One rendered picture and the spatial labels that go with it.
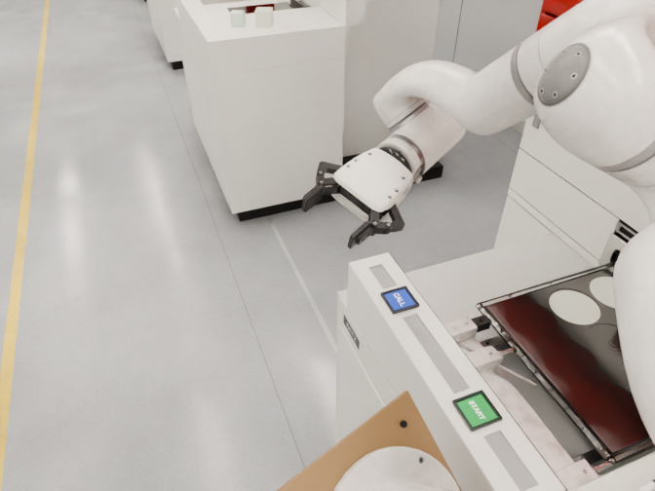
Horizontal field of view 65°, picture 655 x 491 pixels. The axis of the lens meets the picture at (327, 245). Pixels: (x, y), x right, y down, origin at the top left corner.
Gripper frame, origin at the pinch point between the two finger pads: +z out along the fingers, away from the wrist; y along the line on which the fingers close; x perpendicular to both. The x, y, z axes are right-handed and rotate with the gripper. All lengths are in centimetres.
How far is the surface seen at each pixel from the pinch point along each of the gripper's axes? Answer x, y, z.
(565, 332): -26, -40, -30
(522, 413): -24.2, -41.2, -8.8
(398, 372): -29.1, -20.6, -1.4
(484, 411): -15.9, -34.8, -0.2
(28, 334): -157, 109, 40
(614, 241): -28, -39, -61
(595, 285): -29, -40, -47
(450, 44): -184, 116, -316
